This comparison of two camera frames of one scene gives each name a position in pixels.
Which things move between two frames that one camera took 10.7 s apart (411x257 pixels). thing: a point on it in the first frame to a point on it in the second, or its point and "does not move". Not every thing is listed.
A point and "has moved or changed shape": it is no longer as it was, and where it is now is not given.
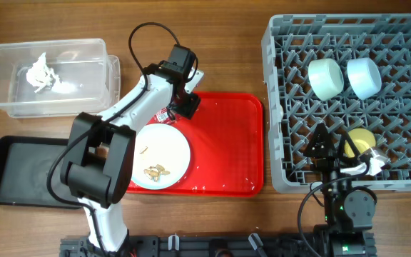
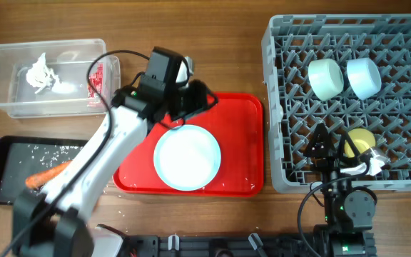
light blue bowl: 364,77 does not move
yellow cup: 364,139 does not move
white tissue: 40,75 does not move
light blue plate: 161,156 to 187,158
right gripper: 327,157 does not move
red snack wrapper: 163,116 has moved or changed shape
